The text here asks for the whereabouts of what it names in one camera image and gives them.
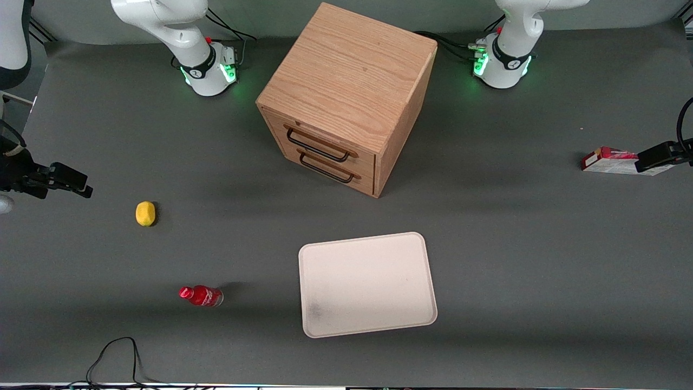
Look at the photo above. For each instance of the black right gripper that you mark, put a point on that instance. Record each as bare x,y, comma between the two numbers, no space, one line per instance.
16,172

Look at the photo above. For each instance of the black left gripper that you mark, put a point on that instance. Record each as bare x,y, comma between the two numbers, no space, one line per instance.
661,155

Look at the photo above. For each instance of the red tartan cookie box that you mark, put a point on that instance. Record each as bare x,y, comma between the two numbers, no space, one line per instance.
606,162

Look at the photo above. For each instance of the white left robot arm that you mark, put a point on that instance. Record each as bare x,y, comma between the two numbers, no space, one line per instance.
509,59

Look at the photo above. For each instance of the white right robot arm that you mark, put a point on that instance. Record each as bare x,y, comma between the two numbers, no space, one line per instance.
178,32

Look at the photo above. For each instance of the cream rectangular tray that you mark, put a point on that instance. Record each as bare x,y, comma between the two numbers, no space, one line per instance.
368,287

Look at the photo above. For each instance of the yellow lemon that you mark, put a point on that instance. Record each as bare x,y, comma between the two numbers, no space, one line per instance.
145,213

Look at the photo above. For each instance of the red plastic bottle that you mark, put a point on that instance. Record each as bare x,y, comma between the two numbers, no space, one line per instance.
203,296

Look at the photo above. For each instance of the wooden drawer front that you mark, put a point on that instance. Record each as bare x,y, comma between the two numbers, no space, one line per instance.
363,162
364,183

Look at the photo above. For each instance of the oak wooden drawer cabinet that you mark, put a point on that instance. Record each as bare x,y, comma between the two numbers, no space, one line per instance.
352,70

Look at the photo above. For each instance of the black frame strut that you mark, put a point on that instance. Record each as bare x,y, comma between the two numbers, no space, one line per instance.
40,30
683,24

